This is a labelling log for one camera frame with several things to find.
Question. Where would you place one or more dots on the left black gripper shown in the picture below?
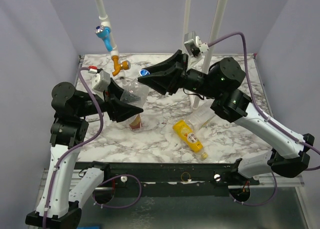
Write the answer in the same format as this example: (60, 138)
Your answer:
(117, 109)

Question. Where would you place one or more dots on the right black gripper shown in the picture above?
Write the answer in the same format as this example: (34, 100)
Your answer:
(182, 72)

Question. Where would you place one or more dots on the small clear plastic bottle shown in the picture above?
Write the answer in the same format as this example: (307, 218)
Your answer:
(135, 93)

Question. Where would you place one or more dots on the blue white bottle cap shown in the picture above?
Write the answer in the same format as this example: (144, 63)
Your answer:
(144, 72)

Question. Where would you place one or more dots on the red gold labelled bottle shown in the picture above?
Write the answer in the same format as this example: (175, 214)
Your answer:
(136, 123)

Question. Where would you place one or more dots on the large clear plastic bottle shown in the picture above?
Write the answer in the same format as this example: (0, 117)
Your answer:
(199, 118)

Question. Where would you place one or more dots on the yellow labelled bottle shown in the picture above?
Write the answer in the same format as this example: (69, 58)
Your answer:
(186, 134)

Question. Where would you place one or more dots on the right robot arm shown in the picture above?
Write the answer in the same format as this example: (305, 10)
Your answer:
(288, 156)

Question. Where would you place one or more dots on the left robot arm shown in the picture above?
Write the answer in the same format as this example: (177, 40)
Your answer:
(60, 207)

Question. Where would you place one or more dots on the orange plastic faucet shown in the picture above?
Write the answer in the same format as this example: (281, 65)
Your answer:
(118, 66)

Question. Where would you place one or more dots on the blue plastic faucet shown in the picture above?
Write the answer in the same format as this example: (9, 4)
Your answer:
(103, 32)

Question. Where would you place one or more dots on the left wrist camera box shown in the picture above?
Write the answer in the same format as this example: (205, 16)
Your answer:
(101, 81)

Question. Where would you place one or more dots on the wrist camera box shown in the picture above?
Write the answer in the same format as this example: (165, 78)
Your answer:
(101, 81)
(193, 44)

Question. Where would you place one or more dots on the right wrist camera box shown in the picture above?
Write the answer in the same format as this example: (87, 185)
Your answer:
(193, 44)

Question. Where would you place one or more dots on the white pvc pipe frame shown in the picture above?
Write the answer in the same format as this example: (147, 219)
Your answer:
(216, 25)

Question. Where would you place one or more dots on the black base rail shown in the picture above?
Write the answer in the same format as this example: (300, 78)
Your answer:
(132, 179)

